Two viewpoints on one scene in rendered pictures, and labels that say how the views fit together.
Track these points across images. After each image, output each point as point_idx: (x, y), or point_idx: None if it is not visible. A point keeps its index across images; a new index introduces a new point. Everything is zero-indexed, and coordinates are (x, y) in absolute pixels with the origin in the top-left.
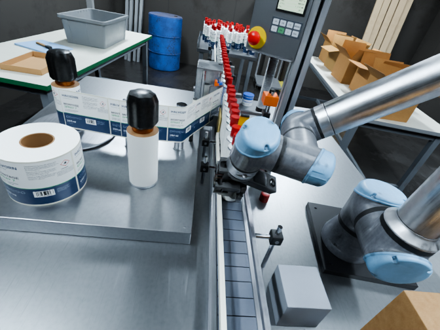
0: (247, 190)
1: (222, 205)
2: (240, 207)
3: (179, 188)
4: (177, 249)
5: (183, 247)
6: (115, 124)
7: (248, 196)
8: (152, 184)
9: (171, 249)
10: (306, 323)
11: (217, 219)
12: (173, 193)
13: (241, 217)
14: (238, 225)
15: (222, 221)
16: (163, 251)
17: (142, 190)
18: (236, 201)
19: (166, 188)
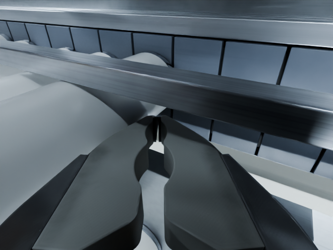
0: (152, 78)
1: (193, 114)
2: (204, 46)
3: (147, 195)
4: (319, 223)
5: (319, 213)
6: None
7: (219, 94)
8: (148, 239)
9: (314, 233)
10: None
11: (264, 156)
12: (163, 211)
13: (267, 52)
14: (319, 84)
15: (331, 202)
16: (318, 247)
17: (164, 248)
18: (169, 59)
19: (151, 215)
